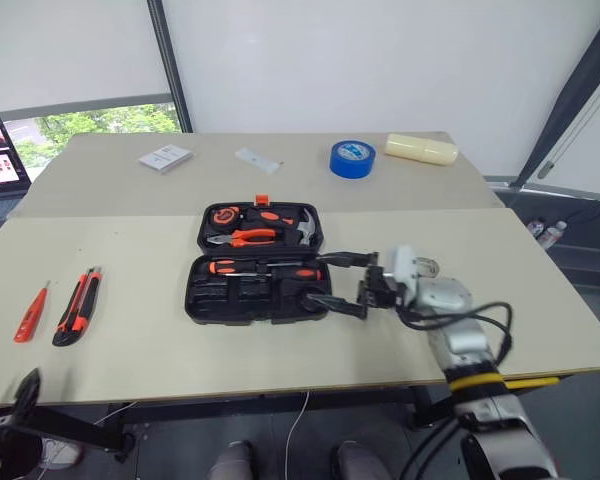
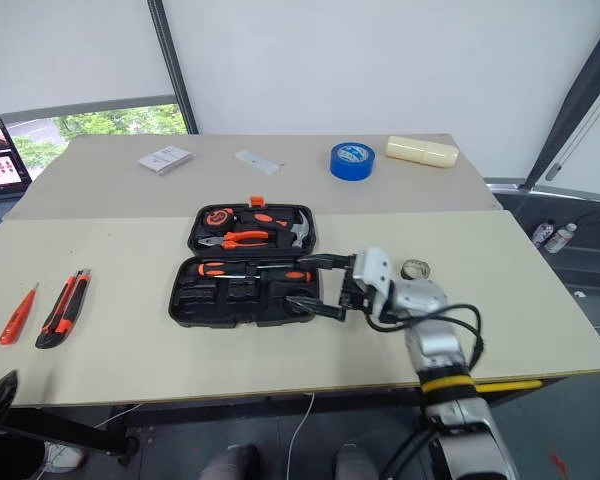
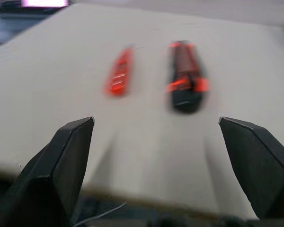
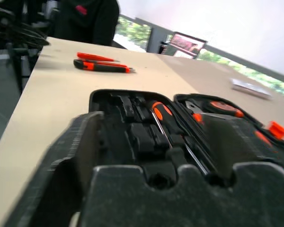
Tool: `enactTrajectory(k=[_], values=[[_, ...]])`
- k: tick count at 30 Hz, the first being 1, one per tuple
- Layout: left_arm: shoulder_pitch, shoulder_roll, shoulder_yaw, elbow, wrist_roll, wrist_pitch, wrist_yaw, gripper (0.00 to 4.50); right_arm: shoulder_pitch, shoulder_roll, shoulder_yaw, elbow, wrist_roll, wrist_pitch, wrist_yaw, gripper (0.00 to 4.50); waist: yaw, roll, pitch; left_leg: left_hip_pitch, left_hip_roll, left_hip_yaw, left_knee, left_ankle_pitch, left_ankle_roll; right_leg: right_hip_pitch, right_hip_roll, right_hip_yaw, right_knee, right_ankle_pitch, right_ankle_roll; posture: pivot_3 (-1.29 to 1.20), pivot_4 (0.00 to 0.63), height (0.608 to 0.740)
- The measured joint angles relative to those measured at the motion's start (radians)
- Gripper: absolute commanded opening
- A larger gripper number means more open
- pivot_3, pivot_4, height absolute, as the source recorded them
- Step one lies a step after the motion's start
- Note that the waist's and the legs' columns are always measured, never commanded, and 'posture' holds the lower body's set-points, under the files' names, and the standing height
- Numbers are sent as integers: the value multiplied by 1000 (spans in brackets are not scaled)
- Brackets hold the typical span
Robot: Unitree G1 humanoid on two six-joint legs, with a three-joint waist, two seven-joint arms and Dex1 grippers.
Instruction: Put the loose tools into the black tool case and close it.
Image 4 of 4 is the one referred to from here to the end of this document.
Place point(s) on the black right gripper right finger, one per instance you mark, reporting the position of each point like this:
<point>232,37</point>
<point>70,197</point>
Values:
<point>227,142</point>

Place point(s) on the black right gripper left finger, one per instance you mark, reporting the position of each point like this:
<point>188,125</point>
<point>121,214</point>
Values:
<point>68,146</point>

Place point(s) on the black plastic tool case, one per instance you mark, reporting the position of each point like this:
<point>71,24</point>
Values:
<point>142,139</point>

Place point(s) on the slim orange hand tool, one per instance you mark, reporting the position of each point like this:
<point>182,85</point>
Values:
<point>92,56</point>

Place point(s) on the orange black tape measure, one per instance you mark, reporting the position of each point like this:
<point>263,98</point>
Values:
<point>221,107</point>

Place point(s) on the silver pliers with orange grip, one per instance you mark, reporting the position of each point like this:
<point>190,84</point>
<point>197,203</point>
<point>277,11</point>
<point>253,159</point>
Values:
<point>194,108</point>

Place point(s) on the flat silver white packet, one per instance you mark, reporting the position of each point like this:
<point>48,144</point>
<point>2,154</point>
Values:
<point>251,88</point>

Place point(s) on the orange black screwdriver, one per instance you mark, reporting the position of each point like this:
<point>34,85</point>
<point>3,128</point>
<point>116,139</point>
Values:
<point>159,111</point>

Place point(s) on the orange black utility knife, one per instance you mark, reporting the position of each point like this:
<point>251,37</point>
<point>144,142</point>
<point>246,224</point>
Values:
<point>101,67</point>

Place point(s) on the framed screen with red picture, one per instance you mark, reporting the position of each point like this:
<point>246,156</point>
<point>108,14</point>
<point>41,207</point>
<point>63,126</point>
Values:
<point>187,45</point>

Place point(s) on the black office chair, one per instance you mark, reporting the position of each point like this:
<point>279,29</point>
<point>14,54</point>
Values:
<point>16,33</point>

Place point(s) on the person in black clothing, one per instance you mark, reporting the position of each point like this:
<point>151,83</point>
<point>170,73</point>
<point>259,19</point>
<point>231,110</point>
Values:
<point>90,21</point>

